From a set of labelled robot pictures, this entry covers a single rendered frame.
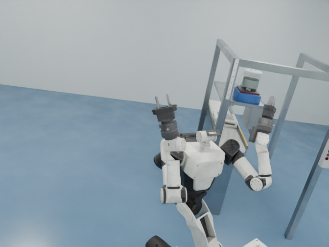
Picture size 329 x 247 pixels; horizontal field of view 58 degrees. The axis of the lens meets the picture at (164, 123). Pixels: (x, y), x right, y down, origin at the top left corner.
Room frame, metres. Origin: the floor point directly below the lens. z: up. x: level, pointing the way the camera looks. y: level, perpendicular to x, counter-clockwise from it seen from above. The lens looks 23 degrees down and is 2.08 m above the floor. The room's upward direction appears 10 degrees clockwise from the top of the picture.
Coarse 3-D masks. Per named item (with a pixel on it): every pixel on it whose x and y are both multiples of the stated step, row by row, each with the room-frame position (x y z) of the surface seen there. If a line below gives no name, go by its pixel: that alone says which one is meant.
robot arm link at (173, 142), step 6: (174, 132) 1.33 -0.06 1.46; (168, 138) 1.32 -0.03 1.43; (174, 138) 1.33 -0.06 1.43; (180, 138) 1.34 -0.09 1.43; (168, 144) 1.33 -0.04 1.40; (174, 144) 1.31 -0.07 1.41; (180, 144) 1.30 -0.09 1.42; (186, 144) 1.35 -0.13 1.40; (168, 150) 1.33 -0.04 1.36; (174, 150) 1.32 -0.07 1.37; (180, 150) 1.31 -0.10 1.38
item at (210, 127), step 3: (207, 108) 3.50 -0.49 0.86; (207, 111) 3.45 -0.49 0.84; (207, 114) 3.40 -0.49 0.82; (207, 117) 3.35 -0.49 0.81; (210, 117) 3.18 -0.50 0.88; (207, 120) 3.30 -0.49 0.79; (210, 120) 3.11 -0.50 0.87; (210, 123) 3.06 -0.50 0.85; (210, 126) 3.02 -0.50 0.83; (210, 129) 2.98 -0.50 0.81; (243, 144) 2.61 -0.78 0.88; (243, 153) 2.51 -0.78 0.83
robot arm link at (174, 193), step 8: (168, 168) 1.28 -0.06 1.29; (176, 168) 1.28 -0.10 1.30; (168, 176) 1.26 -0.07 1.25; (176, 176) 1.25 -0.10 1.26; (168, 184) 1.24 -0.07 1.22; (176, 184) 1.23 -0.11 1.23; (168, 192) 1.22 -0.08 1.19; (176, 192) 1.22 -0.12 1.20; (184, 192) 1.24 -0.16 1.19; (168, 200) 1.22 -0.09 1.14; (176, 200) 1.22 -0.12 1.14; (184, 200) 1.23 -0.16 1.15
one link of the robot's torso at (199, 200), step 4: (204, 192) 1.61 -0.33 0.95; (188, 196) 1.56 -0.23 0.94; (192, 196) 1.55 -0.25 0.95; (196, 196) 1.56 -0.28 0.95; (200, 196) 1.57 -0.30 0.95; (204, 196) 1.61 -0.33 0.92; (192, 200) 1.53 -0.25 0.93; (196, 200) 1.54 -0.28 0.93; (200, 200) 1.58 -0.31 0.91; (196, 204) 1.56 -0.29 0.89; (200, 204) 1.59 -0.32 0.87; (192, 208) 1.55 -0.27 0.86; (196, 208) 1.56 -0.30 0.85; (200, 208) 1.60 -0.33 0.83; (192, 212) 1.54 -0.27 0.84; (196, 212) 1.57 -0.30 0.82
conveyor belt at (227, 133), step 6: (210, 102) 3.68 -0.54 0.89; (216, 102) 3.73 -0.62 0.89; (216, 108) 3.49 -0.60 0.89; (228, 108) 3.57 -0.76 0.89; (222, 132) 2.78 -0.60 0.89; (228, 132) 2.81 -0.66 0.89; (234, 132) 2.84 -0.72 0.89; (222, 138) 2.64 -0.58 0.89; (228, 138) 2.66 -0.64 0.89; (234, 138) 2.69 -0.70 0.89; (240, 138) 2.71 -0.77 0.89; (222, 144) 2.51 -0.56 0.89; (240, 144) 2.58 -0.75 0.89; (240, 150) 2.48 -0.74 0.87
